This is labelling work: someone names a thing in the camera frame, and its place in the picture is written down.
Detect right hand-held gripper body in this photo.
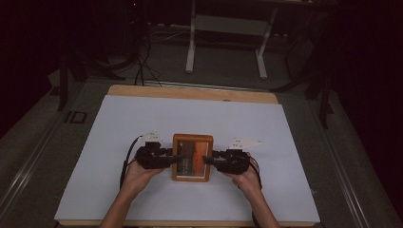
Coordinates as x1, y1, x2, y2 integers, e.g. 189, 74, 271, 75
212, 137, 263, 175

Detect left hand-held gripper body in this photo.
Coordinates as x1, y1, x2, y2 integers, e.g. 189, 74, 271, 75
135, 130, 174, 171

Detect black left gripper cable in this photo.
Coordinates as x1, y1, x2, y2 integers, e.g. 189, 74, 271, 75
119, 135, 144, 191

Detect wooden picture frame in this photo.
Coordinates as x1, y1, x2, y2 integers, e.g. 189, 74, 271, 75
171, 133, 215, 183

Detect black floor socket plate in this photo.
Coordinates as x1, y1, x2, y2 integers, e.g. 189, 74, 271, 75
64, 110, 87, 124

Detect black floor cables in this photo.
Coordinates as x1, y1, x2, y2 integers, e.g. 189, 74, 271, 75
131, 18, 163, 87

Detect black metal stand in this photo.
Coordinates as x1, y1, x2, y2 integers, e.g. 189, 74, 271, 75
271, 12, 337, 130
56, 51, 127, 112

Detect person's right hand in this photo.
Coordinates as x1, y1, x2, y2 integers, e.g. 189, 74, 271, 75
221, 152, 262, 193

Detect white metal desk frame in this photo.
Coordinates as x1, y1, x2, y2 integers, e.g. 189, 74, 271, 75
184, 0, 280, 81

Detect metal floor rail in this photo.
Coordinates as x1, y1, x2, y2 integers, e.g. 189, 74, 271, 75
143, 80, 271, 93
0, 117, 66, 219
312, 94, 369, 228

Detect person's left hand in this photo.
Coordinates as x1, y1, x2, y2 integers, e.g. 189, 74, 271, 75
125, 159, 166, 192

